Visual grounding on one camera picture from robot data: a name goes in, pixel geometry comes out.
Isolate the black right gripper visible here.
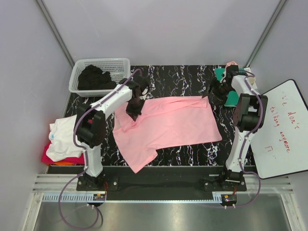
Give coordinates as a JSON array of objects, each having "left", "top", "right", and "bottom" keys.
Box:
[{"left": 202, "top": 78, "right": 234, "bottom": 106}]

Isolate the pink cube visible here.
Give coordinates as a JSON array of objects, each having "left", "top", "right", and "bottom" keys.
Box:
[{"left": 226, "top": 61, "right": 238, "bottom": 67}]

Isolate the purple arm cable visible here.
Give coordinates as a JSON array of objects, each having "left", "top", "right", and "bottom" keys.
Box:
[
  {"left": 57, "top": 68, "right": 143, "bottom": 228},
  {"left": 222, "top": 71, "right": 263, "bottom": 208}
]

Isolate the white slotted cable duct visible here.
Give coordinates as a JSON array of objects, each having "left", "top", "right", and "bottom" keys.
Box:
[{"left": 42, "top": 192, "right": 223, "bottom": 203}]

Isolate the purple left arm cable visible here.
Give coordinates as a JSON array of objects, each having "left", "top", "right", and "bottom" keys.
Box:
[{"left": 57, "top": 68, "right": 143, "bottom": 228}]

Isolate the pink t shirt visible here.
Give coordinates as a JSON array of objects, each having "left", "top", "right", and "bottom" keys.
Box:
[{"left": 113, "top": 96, "right": 222, "bottom": 173}]

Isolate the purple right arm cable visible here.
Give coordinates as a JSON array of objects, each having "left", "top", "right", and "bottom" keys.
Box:
[{"left": 222, "top": 71, "right": 263, "bottom": 208}]

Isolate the orange folded t shirt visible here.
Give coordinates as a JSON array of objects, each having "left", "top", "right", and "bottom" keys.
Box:
[{"left": 50, "top": 161, "right": 74, "bottom": 166}]

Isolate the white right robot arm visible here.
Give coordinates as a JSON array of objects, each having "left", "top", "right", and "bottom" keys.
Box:
[{"left": 203, "top": 64, "right": 268, "bottom": 192}]

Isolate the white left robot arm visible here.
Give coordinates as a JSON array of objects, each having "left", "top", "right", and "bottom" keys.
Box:
[{"left": 73, "top": 77, "right": 150, "bottom": 191}]

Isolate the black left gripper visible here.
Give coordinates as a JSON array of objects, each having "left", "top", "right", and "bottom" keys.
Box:
[{"left": 126, "top": 97, "right": 145, "bottom": 121}]

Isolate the black t shirt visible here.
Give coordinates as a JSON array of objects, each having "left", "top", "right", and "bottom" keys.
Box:
[{"left": 77, "top": 65, "right": 117, "bottom": 90}]

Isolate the white folded t shirt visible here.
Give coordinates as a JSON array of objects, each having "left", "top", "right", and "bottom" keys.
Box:
[{"left": 46, "top": 115, "right": 83, "bottom": 162}]

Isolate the yellow mug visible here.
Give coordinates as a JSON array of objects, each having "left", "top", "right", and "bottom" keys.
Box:
[{"left": 248, "top": 77, "right": 256, "bottom": 85}]

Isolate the green cutting mat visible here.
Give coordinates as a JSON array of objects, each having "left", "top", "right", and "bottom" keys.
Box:
[{"left": 215, "top": 67, "right": 257, "bottom": 107}]

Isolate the white whiteboard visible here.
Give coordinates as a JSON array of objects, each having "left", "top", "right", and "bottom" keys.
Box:
[{"left": 251, "top": 79, "right": 308, "bottom": 179}]

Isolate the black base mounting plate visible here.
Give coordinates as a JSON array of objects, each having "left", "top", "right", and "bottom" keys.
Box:
[{"left": 77, "top": 166, "right": 247, "bottom": 192}]

